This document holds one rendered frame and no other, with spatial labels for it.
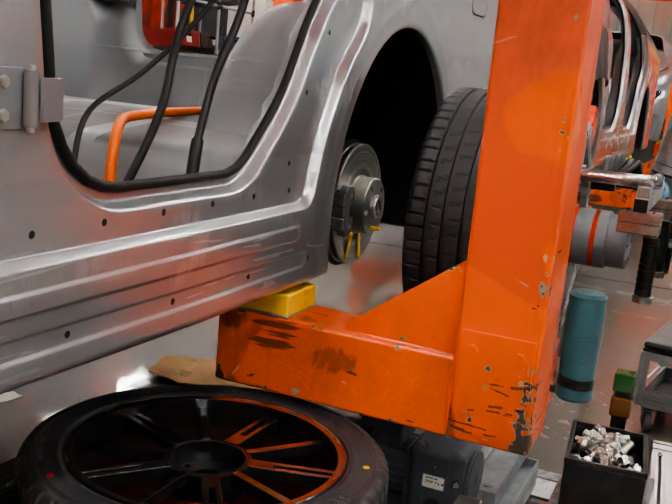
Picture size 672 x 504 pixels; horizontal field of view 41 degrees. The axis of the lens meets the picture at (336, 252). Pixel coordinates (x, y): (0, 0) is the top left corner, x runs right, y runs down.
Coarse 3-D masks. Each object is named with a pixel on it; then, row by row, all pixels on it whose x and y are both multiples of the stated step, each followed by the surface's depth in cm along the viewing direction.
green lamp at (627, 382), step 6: (618, 372) 175; (624, 372) 176; (630, 372) 176; (636, 372) 177; (618, 378) 175; (624, 378) 174; (630, 378) 174; (636, 378) 176; (618, 384) 175; (624, 384) 175; (630, 384) 174; (618, 390) 175; (624, 390) 175; (630, 390) 174
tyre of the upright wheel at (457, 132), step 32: (448, 96) 215; (480, 96) 212; (448, 128) 205; (480, 128) 202; (448, 160) 200; (416, 192) 200; (448, 192) 198; (416, 224) 200; (448, 224) 197; (416, 256) 202; (448, 256) 199
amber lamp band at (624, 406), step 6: (612, 396) 176; (612, 402) 176; (618, 402) 176; (624, 402) 175; (630, 402) 175; (612, 408) 176; (618, 408) 176; (624, 408) 175; (630, 408) 175; (612, 414) 176; (618, 414) 176; (624, 414) 175; (630, 414) 177
